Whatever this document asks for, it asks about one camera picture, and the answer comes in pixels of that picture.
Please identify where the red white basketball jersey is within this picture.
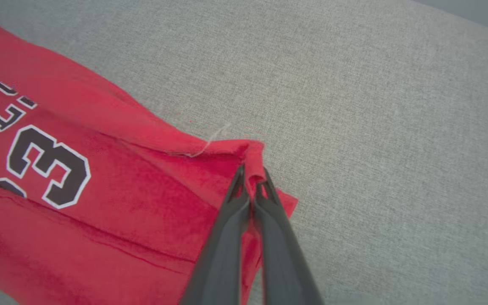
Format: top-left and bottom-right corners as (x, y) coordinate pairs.
(0, 11), (299, 305)

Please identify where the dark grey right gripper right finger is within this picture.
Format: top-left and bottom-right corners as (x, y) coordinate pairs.
(252, 167), (325, 305)

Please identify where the grey fabric sofa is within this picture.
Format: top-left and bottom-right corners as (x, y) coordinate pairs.
(0, 0), (488, 305)

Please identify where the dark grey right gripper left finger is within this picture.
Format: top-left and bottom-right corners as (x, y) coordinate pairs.
(179, 164), (251, 305)

